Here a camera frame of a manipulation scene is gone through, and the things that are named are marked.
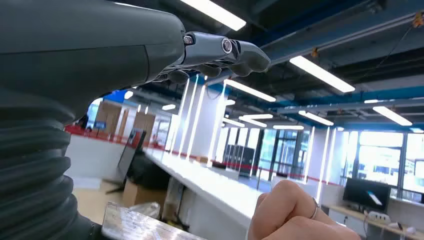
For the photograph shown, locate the white desk device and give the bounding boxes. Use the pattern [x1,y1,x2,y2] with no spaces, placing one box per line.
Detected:
[363,210,392,225]

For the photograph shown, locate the white long counter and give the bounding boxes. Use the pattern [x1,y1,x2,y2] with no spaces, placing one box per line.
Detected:
[144,147,266,240]

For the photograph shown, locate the clear plastic bag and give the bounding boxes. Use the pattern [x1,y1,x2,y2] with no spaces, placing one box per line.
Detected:
[128,201,162,220]

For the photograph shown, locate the silver finger ring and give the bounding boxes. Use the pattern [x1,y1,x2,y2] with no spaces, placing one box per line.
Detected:
[309,197,321,221]

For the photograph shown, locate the brown cardboard box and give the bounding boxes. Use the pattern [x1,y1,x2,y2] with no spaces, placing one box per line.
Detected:
[122,178,169,217]

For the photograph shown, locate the ceiling light panel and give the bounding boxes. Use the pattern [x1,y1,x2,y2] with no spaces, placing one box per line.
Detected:
[372,105,414,127]
[289,55,356,94]
[297,109,335,127]
[272,124,305,131]
[180,0,247,32]
[238,113,275,121]
[224,78,277,103]

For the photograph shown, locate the black computer monitor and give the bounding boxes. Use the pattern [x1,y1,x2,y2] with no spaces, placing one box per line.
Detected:
[342,177,392,214]

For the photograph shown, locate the black sign stand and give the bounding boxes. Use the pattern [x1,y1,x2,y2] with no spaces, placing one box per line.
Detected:
[105,128,147,195]

